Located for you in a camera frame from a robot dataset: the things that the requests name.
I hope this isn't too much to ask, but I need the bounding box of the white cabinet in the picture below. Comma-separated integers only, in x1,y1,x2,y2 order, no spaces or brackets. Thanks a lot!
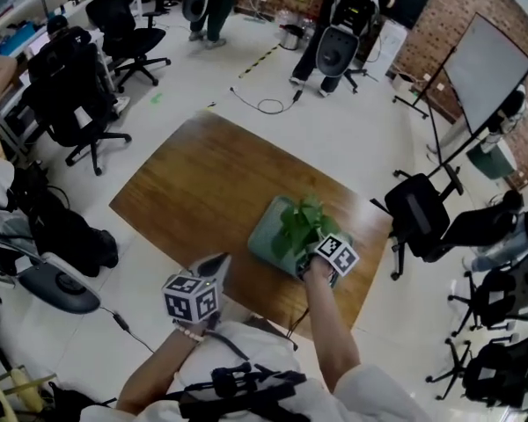
369,18,408,83

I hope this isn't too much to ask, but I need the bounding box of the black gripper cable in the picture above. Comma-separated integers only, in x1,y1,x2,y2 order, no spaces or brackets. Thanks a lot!
285,308,312,352
204,330,252,362

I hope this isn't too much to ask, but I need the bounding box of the green potted plant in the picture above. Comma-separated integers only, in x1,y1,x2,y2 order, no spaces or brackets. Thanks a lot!
270,193,342,261

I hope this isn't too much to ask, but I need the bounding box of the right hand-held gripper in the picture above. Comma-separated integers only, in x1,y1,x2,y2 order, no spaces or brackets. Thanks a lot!
297,234,361,277

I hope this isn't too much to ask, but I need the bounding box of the person's left forearm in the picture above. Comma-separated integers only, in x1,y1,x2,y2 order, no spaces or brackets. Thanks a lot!
116,323,208,415

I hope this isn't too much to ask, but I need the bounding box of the black office chair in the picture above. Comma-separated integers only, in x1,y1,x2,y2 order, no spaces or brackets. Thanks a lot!
425,334,528,409
448,252,528,338
24,28,133,178
369,164,507,280
85,0,172,94

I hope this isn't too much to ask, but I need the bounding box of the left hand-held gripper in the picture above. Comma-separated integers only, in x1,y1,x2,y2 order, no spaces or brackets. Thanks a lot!
161,252,233,325

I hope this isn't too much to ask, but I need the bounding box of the green bin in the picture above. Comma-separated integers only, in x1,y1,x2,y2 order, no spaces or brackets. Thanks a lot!
466,141,518,180

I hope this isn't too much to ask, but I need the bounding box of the grey oval backpack unit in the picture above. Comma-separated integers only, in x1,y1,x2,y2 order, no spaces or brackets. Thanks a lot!
17,252,102,316
315,0,382,78
182,0,210,24

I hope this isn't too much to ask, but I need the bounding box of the yellow black floor tape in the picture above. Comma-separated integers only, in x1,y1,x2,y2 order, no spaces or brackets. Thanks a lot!
238,41,282,79

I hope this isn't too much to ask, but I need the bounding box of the whiteboard on black stand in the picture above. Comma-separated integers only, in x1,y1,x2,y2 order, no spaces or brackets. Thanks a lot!
393,12,528,179

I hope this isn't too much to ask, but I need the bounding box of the black chest harness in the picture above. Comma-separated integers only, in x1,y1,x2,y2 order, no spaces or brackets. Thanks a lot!
165,360,309,422

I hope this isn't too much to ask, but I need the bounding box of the pink bead bracelet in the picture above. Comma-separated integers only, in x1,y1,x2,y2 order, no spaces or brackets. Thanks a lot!
173,323,206,345

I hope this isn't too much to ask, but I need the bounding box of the black floor cable with adapter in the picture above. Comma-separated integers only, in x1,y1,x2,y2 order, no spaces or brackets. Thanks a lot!
230,84,305,114
99,308,156,354

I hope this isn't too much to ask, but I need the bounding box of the teal tray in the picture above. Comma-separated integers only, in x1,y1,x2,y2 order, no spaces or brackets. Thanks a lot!
247,194,356,280

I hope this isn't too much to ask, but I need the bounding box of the person's white shirt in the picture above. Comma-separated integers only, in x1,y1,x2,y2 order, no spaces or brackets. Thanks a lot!
78,318,428,422

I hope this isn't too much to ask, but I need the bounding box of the person's right forearm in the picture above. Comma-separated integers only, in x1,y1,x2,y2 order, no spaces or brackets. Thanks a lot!
302,259,362,393

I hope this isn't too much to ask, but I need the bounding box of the white trash bin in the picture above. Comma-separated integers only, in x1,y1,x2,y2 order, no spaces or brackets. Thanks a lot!
391,70,419,95

